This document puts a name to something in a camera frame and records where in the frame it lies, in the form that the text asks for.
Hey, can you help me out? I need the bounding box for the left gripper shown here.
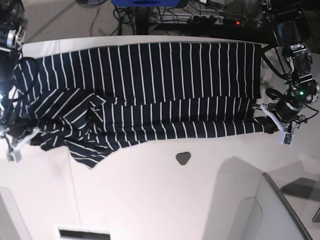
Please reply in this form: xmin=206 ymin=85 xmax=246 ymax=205
xmin=252 ymin=82 xmax=320 ymax=146

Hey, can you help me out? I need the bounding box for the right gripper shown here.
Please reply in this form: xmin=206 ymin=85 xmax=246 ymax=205
xmin=0 ymin=112 xmax=40 ymax=163

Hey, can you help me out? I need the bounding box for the navy white striped t-shirt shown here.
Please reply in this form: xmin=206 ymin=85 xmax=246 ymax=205
xmin=13 ymin=42 xmax=264 ymax=168

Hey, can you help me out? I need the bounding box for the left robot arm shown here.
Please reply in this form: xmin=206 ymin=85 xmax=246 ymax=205
xmin=255 ymin=0 xmax=320 ymax=145

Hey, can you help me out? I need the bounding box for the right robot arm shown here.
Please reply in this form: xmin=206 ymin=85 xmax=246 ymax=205
xmin=0 ymin=0 xmax=40 ymax=163

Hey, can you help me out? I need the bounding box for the dark triangular table mark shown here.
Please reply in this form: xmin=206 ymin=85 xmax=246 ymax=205
xmin=175 ymin=152 xmax=192 ymax=166

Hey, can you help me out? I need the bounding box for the power strip with red light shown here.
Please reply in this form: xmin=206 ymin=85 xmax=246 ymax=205
xmin=187 ymin=15 xmax=242 ymax=26

